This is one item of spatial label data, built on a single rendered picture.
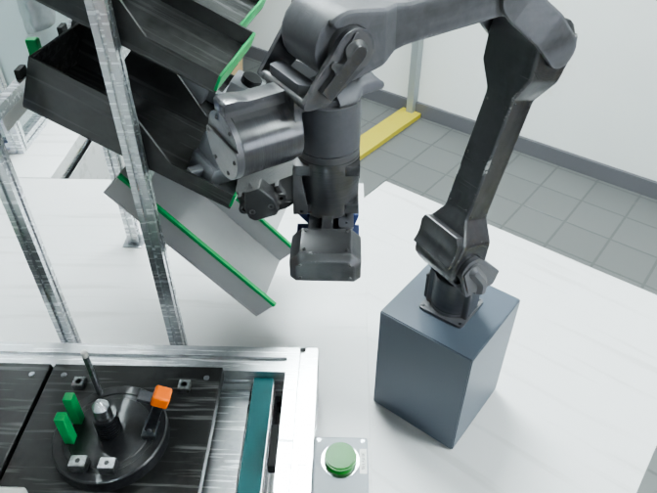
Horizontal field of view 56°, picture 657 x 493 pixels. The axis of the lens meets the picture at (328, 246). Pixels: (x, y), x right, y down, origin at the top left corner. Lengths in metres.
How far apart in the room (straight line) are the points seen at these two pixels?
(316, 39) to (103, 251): 0.91
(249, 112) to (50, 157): 1.20
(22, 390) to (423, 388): 0.55
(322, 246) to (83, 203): 0.99
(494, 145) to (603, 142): 2.51
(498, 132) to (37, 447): 0.67
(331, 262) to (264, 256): 0.48
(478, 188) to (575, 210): 2.29
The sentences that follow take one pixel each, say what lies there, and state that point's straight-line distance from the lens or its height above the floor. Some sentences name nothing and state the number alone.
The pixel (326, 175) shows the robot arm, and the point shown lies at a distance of 0.54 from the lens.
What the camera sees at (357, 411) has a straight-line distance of 0.97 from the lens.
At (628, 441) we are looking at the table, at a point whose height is 0.86.
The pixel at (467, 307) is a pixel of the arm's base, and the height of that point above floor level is 1.09.
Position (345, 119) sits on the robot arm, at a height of 1.41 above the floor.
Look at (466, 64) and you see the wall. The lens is 3.32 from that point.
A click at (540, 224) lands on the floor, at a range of 2.85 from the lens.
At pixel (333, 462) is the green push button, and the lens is 0.80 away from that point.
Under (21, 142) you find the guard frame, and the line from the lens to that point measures 1.70.
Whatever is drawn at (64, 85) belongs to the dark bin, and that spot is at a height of 1.34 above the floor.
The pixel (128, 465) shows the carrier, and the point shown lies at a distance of 0.81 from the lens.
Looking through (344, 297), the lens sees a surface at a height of 0.86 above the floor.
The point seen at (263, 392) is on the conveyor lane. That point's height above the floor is 0.95.
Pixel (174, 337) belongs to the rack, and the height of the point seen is 0.94.
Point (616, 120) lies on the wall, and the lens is 3.13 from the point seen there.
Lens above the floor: 1.66
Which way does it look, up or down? 40 degrees down
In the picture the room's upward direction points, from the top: straight up
